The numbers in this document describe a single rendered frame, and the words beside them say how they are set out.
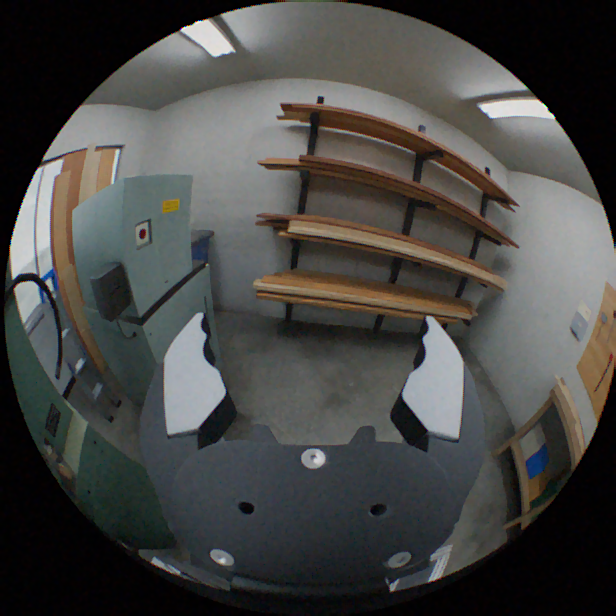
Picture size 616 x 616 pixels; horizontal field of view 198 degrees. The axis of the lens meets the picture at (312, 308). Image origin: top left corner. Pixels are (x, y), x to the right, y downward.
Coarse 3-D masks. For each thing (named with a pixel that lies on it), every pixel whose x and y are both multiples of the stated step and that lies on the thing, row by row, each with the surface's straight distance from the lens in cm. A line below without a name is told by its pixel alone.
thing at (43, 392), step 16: (16, 304) 75; (16, 320) 75; (16, 336) 76; (16, 352) 76; (32, 352) 77; (16, 368) 77; (32, 368) 78; (16, 384) 78; (32, 384) 79; (48, 384) 82; (32, 400) 81; (48, 400) 83; (64, 400) 87; (64, 416) 87; (48, 432) 86; (64, 432) 89; (64, 448) 91
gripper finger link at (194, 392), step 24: (192, 336) 11; (168, 360) 10; (192, 360) 9; (168, 384) 9; (192, 384) 8; (216, 384) 8; (168, 408) 8; (192, 408) 8; (216, 408) 7; (168, 432) 7; (192, 432) 7; (216, 432) 8
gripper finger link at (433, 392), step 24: (432, 336) 11; (432, 360) 9; (456, 360) 10; (408, 384) 8; (432, 384) 8; (456, 384) 9; (408, 408) 7; (432, 408) 8; (456, 408) 8; (408, 432) 8; (432, 432) 7; (456, 432) 8
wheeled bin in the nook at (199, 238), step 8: (192, 232) 191; (200, 232) 189; (208, 232) 192; (192, 240) 166; (200, 240) 172; (208, 240) 199; (192, 248) 170; (200, 248) 185; (208, 248) 203; (192, 256) 173; (200, 256) 188
